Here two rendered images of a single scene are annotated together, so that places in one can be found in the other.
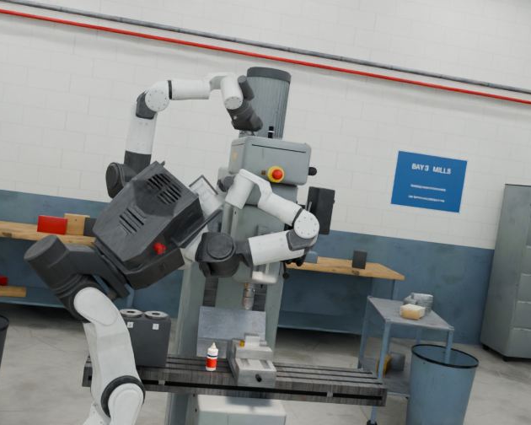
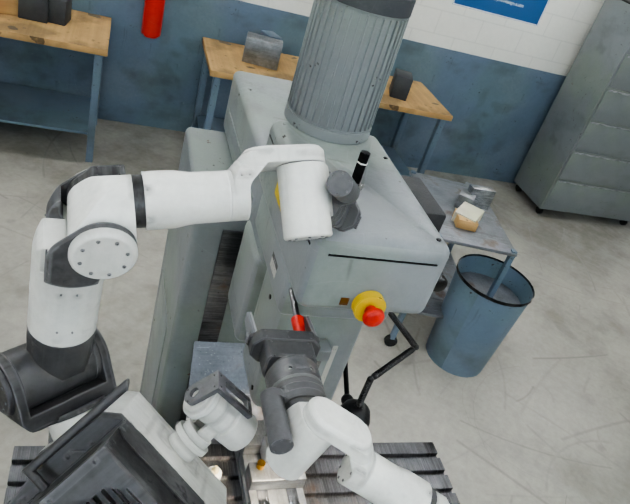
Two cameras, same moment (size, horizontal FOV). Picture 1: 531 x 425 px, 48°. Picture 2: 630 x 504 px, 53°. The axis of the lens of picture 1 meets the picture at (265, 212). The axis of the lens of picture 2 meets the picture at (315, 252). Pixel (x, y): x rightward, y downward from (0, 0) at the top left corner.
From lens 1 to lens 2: 153 cm
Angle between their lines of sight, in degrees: 31
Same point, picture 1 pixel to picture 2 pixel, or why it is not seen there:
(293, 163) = (408, 283)
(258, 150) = (340, 264)
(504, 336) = (545, 187)
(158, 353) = not seen: hidden behind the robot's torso
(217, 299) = (222, 332)
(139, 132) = (59, 312)
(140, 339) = not seen: hidden behind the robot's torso
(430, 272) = (480, 97)
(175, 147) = not seen: outside the picture
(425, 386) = (464, 316)
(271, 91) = (371, 44)
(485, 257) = (551, 85)
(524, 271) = (595, 118)
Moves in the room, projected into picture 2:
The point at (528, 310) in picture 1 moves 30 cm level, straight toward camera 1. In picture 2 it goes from (583, 163) to (582, 173)
